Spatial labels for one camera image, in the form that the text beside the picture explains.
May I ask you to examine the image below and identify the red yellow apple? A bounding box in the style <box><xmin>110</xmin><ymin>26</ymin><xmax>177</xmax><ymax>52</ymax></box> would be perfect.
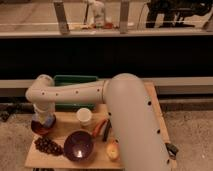
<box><xmin>106</xmin><ymin>141</ymin><xmax>119</xmax><ymax>161</ymax></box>

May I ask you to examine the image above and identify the wooden board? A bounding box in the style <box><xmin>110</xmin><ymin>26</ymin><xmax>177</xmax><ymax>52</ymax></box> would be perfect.
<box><xmin>26</xmin><ymin>76</ymin><xmax>172</xmax><ymax>171</ymax></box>

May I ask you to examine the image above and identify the bunch of dark grapes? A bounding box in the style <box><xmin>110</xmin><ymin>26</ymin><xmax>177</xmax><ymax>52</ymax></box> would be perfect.
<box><xmin>34</xmin><ymin>137</ymin><xmax>63</xmax><ymax>156</ymax></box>

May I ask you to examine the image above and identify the red bowl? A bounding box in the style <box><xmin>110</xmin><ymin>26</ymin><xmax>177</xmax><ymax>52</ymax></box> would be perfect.
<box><xmin>31</xmin><ymin>115</ymin><xmax>56</xmax><ymax>136</ymax></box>

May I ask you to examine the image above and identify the purple bowl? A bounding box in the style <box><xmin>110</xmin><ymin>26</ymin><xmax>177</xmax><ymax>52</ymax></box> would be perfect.
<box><xmin>63</xmin><ymin>130</ymin><xmax>94</xmax><ymax>162</ymax></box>

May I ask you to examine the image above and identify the white cup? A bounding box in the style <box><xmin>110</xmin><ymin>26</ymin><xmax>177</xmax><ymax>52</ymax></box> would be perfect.
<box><xmin>76</xmin><ymin>108</ymin><xmax>93</xmax><ymax>126</ymax></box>

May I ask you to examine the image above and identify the green plastic bin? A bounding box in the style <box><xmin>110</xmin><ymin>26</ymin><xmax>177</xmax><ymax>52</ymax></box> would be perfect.
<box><xmin>54</xmin><ymin>75</ymin><xmax>98</xmax><ymax>111</ymax></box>

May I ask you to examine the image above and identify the dark green cucumber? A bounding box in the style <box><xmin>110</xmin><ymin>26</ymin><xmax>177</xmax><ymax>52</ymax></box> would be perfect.
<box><xmin>102</xmin><ymin>120</ymin><xmax>111</xmax><ymax>142</ymax></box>

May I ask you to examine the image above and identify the red chili pepper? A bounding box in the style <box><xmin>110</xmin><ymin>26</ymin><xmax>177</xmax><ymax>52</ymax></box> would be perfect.
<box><xmin>92</xmin><ymin>119</ymin><xmax>107</xmax><ymax>138</ymax></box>

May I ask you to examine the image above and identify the blue sponge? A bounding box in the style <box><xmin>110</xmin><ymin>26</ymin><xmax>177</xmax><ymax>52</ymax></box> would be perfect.
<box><xmin>32</xmin><ymin>113</ymin><xmax>55</xmax><ymax>128</ymax></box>

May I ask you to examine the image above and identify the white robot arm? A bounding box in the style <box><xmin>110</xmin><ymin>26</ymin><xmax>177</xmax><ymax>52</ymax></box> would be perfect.
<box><xmin>26</xmin><ymin>73</ymin><xmax>171</xmax><ymax>171</ymax></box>

